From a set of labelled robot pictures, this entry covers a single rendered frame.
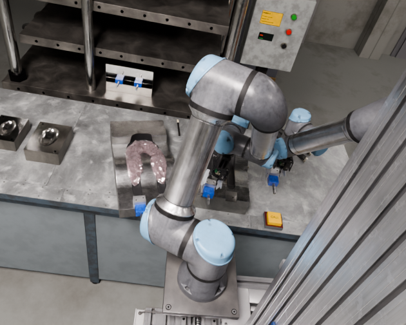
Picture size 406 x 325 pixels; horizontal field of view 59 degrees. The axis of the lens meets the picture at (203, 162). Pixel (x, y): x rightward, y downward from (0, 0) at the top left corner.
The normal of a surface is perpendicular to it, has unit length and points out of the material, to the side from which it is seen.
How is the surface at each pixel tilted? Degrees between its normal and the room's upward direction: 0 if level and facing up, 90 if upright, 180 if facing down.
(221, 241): 8
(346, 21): 90
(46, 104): 0
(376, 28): 90
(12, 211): 90
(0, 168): 0
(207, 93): 65
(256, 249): 90
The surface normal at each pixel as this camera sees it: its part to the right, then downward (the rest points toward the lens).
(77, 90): 0.17, -0.71
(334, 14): 0.00, 0.70
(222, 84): -0.27, 0.12
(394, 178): -0.99, -0.12
